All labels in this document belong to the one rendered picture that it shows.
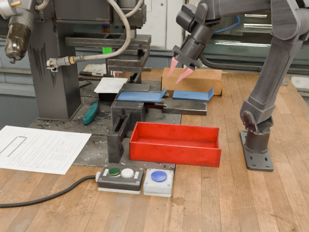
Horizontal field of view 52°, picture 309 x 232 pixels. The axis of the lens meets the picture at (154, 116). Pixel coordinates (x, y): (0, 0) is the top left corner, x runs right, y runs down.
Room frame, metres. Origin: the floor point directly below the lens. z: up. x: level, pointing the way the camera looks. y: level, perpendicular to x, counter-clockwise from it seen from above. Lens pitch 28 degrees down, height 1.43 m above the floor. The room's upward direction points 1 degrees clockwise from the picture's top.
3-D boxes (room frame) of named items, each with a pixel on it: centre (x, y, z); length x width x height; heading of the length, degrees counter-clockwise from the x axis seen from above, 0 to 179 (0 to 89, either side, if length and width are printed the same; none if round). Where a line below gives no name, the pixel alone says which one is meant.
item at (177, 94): (1.13, -0.15, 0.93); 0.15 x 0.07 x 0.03; 82
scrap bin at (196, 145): (0.77, -0.06, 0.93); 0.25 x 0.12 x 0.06; 83
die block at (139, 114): (0.99, 0.08, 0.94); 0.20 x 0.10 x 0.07; 173
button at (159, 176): (0.62, -0.01, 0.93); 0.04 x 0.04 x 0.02
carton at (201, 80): (1.25, -0.16, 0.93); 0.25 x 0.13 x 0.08; 83
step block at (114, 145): (0.74, 0.11, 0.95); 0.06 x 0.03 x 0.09; 173
